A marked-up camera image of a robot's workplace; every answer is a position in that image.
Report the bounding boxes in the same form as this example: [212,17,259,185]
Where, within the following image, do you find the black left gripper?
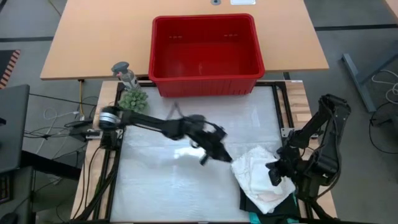
[183,116,233,166]

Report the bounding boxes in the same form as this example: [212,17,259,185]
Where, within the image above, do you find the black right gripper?
[266,146,307,187]

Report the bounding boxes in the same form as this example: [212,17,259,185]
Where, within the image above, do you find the white lace garment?
[230,145,297,215]

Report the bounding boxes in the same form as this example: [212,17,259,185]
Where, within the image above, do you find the dark grey garment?
[239,186,300,219]

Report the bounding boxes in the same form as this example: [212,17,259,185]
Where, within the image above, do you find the teal drawstring shorts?
[248,192,300,224]

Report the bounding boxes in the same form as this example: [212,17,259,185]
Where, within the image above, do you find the red plastic bin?
[148,13,266,98]

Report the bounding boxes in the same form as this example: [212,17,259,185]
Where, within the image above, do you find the green potted plant patterned pot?
[118,89,149,113]

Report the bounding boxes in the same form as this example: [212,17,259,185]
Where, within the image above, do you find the clear spray bottle black head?
[111,61,141,91]

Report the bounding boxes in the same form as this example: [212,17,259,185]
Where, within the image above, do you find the grey metal desk leg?
[341,52,398,113]

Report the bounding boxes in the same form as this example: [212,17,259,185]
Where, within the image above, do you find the wooden workbench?
[40,0,330,81]

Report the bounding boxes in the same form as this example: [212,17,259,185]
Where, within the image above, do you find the grey flat panel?
[0,84,30,174]

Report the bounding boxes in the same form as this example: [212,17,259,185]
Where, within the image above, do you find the dark keyboard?
[0,172,14,205]

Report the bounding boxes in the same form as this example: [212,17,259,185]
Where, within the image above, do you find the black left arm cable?
[166,101,185,121]

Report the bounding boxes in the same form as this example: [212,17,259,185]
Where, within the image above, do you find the black aluminium table frame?
[73,80,338,224]

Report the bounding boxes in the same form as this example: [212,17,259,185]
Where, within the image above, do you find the black cable loop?
[369,101,398,155]

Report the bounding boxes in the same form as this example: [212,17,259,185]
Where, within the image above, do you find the yellow cable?
[79,79,86,116]

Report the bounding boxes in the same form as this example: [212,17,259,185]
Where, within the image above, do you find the white floor cable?
[371,68,398,105]

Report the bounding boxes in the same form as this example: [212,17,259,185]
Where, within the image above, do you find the black floor cable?
[24,119,91,140]

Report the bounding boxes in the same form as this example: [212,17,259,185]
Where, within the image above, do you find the thin white cable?
[37,107,82,156]

